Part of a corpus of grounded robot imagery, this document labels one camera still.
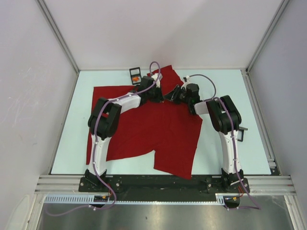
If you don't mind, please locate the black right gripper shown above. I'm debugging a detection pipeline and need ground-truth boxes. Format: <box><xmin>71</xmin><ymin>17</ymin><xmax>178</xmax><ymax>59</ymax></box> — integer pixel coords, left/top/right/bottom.
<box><xmin>163</xmin><ymin>85</ymin><xmax>190</xmax><ymax>105</ymax></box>

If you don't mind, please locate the red t-shirt garment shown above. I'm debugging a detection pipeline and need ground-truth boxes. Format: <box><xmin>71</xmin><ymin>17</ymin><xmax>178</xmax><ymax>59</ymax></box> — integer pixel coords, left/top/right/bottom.
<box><xmin>85</xmin><ymin>64</ymin><xmax>203</xmax><ymax>181</ymax></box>

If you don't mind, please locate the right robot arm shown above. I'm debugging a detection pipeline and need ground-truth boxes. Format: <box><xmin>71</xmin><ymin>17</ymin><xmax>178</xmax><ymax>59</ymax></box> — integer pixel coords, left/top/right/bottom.
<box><xmin>164</xmin><ymin>83</ymin><xmax>245</xmax><ymax>192</ymax></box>

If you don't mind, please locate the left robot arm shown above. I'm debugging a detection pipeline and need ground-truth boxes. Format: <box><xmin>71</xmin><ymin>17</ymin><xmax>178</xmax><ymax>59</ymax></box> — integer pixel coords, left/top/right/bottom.
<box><xmin>79</xmin><ymin>73</ymin><xmax>163</xmax><ymax>192</ymax></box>

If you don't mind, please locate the small black open box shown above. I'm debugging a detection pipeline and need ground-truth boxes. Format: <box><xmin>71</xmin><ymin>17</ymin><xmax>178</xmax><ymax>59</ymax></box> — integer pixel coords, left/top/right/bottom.
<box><xmin>129</xmin><ymin>67</ymin><xmax>142</xmax><ymax>85</ymax></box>

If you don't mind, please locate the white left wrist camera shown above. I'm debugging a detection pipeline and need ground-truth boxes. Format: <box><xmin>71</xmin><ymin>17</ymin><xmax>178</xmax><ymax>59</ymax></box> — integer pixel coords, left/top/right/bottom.
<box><xmin>151</xmin><ymin>73</ymin><xmax>163</xmax><ymax>88</ymax></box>

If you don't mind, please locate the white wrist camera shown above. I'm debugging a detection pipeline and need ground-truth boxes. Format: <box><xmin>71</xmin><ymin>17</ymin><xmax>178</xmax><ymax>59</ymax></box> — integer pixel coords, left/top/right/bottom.
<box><xmin>181</xmin><ymin>75</ymin><xmax>191</xmax><ymax>89</ymax></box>
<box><xmin>151</xmin><ymin>73</ymin><xmax>163</xmax><ymax>88</ymax></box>

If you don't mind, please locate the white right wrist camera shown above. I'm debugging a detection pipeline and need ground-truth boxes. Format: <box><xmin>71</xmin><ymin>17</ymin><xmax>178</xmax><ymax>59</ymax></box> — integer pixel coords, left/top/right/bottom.
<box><xmin>181</xmin><ymin>75</ymin><xmax>191</xmax><ymax>89</ymax></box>

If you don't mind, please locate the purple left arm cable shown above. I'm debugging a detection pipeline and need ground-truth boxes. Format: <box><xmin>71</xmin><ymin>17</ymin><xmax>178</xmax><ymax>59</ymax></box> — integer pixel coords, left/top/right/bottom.
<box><xmin>45</xmin><ymin>61</ymin><xmax>162</xmax><ymax>216</ymax></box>

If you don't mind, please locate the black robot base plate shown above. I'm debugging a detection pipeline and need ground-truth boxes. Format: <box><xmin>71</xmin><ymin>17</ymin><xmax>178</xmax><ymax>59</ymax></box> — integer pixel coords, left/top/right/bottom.
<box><xmin>78</xmin><ymin>175</ymin><xmax>250</xmax><ymax>198</ymax></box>

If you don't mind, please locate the grey slotted cable duct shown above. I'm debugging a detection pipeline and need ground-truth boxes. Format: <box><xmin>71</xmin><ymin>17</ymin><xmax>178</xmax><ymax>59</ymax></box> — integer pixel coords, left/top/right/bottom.
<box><xmin>44</xmin><ymin>194</ymin><xmax>239</xmax><ymax>206</ymax></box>

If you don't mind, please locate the aluminium frame rail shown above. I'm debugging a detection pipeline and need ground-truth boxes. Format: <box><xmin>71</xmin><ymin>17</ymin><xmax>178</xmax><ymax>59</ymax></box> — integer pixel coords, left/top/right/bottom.
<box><xmin>35</xmin><ymin>175</ymin><xmax>296</xmax><ymax>196</ymax></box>

